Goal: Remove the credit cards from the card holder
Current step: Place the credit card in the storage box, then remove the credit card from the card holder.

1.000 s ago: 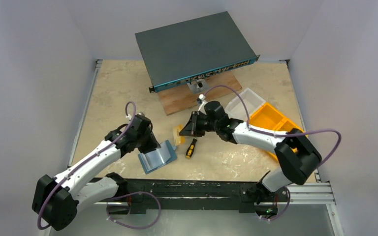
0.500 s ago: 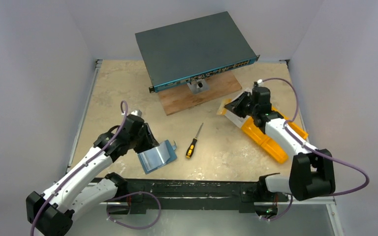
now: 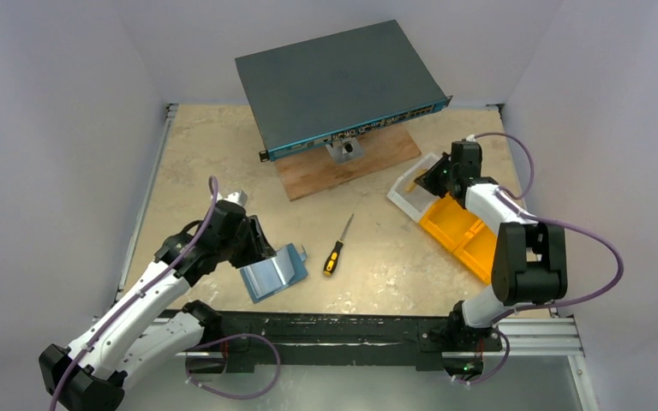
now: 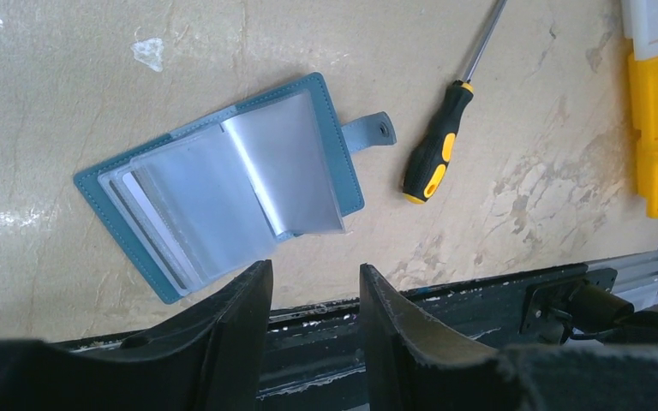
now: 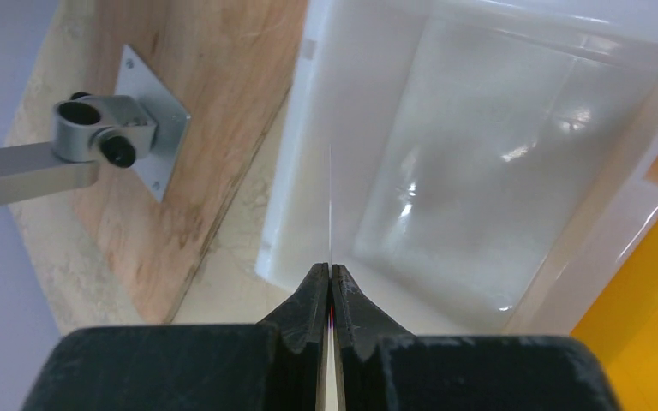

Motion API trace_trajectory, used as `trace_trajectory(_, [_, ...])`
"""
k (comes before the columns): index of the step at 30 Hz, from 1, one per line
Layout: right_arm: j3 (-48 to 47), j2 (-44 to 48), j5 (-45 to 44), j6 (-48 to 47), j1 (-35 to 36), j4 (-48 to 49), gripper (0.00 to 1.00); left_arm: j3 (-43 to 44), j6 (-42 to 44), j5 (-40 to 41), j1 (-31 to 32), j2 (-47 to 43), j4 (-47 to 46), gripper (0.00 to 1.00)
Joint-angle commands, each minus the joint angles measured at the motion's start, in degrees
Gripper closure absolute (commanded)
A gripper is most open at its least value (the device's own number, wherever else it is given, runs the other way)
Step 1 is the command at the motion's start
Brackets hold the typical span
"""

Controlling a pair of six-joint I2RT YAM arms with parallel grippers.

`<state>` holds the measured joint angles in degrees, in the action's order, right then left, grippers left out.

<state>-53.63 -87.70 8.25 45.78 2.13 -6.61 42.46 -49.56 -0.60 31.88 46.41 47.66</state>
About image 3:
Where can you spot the small grey metal bracket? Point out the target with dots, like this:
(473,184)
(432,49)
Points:
(345,150)

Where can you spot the clear plastic bin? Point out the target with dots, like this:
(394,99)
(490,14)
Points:
(416,203)

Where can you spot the brown wooden board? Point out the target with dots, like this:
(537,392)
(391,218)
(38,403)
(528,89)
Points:
(314,171)

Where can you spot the blue card holder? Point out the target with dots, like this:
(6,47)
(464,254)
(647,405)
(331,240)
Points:
(270,276)

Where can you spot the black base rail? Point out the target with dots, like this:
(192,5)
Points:
(240,341)

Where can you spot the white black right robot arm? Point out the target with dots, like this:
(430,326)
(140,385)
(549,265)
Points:
(529,261)

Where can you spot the yellow black handled screwdriver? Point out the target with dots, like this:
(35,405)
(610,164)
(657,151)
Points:
(331,262)

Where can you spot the aluminium frame rail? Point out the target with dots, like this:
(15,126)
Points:
(542,337)

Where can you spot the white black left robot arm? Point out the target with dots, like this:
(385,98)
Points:
(95,370)

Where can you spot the orange plastic divided bin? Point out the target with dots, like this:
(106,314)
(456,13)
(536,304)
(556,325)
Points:
(463,235)

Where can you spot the grey network switch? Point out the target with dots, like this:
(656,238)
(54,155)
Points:
(323,91)

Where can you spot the gold credit card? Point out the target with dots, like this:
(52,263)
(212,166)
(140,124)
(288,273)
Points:
(411,186)

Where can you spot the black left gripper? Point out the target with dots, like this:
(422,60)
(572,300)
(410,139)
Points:
(259,248)

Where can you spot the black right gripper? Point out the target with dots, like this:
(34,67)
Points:
(436,180)

